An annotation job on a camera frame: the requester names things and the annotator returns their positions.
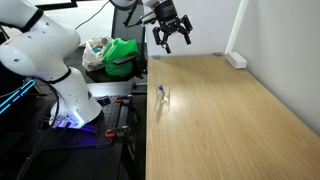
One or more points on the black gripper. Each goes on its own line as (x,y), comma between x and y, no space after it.
(169,23)

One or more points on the blue capped marker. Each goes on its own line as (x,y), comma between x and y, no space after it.
(162,96)

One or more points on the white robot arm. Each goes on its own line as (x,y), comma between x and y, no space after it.
(39,51)

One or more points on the white box on table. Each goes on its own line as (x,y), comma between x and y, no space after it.
(236,60)

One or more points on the white plastic bag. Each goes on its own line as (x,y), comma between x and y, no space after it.
(92,58)

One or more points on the cyan lit device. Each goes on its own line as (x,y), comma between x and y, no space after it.
(16,95)

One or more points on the orange handled clamp far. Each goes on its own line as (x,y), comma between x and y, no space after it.
(121,99)

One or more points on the orange handled clamp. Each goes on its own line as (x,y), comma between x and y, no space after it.
(121,99)
(117,132)

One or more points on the orange handled clamp near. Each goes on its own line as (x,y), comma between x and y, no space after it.
(117,132)

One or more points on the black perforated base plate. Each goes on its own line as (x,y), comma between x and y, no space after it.
(92,134)

